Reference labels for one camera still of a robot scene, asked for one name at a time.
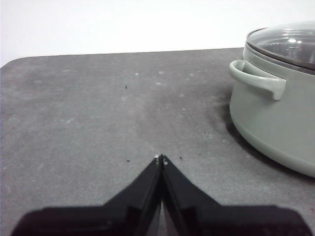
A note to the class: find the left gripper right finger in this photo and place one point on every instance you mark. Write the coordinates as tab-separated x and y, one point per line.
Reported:
209	218

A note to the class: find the glass lid with green knob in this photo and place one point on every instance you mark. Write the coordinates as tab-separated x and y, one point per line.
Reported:
290	46

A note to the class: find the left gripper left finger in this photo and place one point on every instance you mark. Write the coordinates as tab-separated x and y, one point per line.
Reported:
110	218

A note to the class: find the sage green electric pot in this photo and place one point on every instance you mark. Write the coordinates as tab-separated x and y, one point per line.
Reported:
270	118

